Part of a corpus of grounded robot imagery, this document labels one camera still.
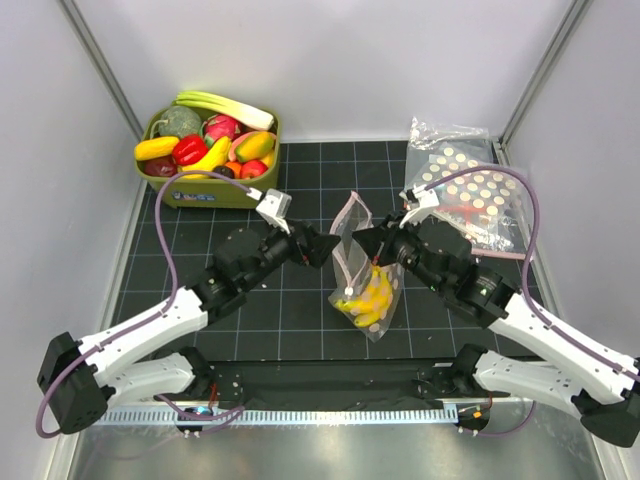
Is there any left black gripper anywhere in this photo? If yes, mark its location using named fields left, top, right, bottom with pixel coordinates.
left=240, top=215, right=339, bottom=291

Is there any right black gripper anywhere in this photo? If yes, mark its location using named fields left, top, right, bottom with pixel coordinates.
left=353, top=209, right=447, bottom=294

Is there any clear pink zip bag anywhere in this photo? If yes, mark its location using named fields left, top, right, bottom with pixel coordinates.
left=329, top=192, right=404, bottom=342

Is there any yellow banana bunch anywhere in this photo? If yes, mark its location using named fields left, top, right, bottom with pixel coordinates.
left=331, top=266, right=394, bottom=329

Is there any orange yellow mango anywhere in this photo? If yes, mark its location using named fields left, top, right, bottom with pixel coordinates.
left=234, top=131, right=275, bottom=163

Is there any red bell pepper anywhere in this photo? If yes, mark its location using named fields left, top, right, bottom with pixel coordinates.
left=171, top=134, right=208, bottom=167

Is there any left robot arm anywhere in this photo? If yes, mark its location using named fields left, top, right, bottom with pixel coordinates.
left=36, top=221, right=340, bottom=438

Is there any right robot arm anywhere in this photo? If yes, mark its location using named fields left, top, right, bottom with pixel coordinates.
left=352, top=218, right=639, bottom=448

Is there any stack of dotted zip bags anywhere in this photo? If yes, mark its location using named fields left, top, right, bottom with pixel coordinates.
left=404, top=118, right=529, bottom=260

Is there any black grid mat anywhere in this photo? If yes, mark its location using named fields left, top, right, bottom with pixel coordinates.
left=113, top=141, right=530, bottom=362

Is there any yellow lemon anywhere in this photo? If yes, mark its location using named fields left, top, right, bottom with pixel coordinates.
left=260, top=149, right=275, bottom=169

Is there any orange fruit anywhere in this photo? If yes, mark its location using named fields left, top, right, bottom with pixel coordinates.
left=225, top=161, right=242, bottom=178

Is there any dark purple plum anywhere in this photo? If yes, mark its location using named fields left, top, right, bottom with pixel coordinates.
left=213, top=165, right=236, bottom=179

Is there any small yellow banana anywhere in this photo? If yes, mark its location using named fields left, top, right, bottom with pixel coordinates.
left=177, top=137, right=232, bottom=180

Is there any olive green plastic basket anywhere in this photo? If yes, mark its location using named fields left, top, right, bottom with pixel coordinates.
left=162, top=106, right=281, bottom=209

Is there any green white leek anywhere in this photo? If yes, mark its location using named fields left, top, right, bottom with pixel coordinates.
left=174, top=90, right=275, bottom=131

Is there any pink dragon fruit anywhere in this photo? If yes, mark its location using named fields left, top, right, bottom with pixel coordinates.
left=201, top=113, right=242, bottom=147

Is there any dark red apple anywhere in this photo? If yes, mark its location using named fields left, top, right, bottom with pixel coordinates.
left=143, top=155, right=178, bottom=178

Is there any green melon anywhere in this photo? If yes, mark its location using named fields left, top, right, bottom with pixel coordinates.
left=149, top=105, right=202, bottom=139

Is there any yellow squash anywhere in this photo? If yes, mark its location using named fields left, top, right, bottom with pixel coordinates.
left=134, top=136, right=180, bottom=161

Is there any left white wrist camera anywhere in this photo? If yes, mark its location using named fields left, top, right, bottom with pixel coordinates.
left=256, top=189, right=292, bottom=235

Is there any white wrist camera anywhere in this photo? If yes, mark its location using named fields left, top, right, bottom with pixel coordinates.
left=400, top=184, right=439, bottom=228
left=256, top=189, right=292, bottom=235

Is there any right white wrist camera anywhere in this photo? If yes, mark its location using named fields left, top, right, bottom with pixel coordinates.
left=400, top=184, right=439, bottom=228

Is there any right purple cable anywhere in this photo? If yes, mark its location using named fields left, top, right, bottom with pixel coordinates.
left=409, top=165, right=640, bottom=439

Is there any purple cable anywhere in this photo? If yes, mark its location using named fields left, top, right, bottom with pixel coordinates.
left=409, top=165, right=640, bottom=439
left=34, top=172, right=261, bottom=440

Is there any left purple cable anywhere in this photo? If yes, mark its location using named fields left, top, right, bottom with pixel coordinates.
left=34, top=172, right=261, bottom=440

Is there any slotted cable duct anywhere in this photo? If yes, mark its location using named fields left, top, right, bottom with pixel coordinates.
left=95, top=404, right=458, bottom=427

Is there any left aluminium frame post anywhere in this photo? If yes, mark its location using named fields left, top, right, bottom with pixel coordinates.
left=57, top=0, right=144, bottom=139

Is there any aluminium frame post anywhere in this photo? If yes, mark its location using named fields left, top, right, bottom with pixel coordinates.
left=57, top=0, right=144, bottom=139
left=499, top=0, right=593, bottom=150

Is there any right aluminium frame post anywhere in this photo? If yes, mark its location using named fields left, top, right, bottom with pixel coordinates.
left=499, top=0, right=593, bottom=150

